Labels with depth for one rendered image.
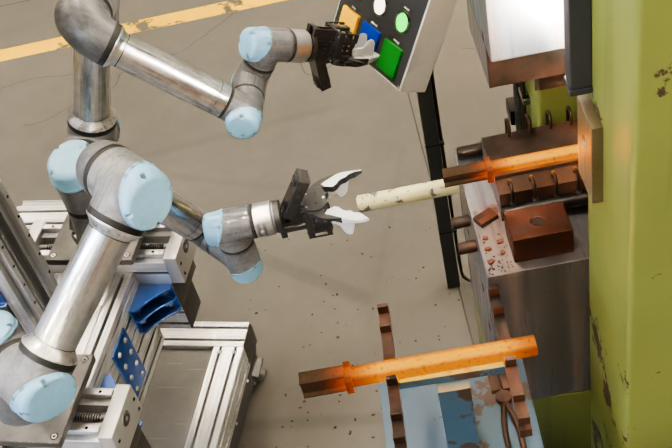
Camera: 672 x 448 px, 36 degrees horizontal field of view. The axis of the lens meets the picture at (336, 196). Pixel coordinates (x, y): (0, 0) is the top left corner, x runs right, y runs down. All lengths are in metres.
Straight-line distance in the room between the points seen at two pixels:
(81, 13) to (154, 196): 0.44
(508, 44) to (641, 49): 0.43
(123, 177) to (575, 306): 0.96
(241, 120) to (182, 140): 1.89
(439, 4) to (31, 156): 2.31
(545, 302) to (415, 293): 1.15
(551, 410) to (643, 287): 0.76
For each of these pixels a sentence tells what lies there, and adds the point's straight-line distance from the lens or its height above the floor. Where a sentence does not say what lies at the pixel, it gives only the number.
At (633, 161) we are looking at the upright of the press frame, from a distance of 1.56.
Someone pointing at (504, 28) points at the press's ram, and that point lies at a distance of 1.79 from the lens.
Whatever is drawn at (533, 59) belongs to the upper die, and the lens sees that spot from 1.91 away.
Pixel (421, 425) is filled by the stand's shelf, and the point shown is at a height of 0.74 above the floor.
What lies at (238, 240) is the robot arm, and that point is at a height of 0.97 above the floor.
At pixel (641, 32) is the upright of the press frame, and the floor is 1.64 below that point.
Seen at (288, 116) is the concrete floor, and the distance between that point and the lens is 4.02.
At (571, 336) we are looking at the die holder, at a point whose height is 0.68.
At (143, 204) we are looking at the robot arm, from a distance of 1.91.
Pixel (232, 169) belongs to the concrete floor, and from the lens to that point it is 3.86.
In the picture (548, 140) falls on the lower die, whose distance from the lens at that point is 2.23.
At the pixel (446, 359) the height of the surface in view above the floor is 1.01.
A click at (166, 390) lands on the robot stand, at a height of 0.21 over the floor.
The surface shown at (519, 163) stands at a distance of 2.15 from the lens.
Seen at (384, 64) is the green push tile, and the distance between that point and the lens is 2.49.
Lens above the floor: 2.47
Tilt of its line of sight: 43 degrees down
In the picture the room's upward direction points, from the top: 14 degrees counter-clockwise
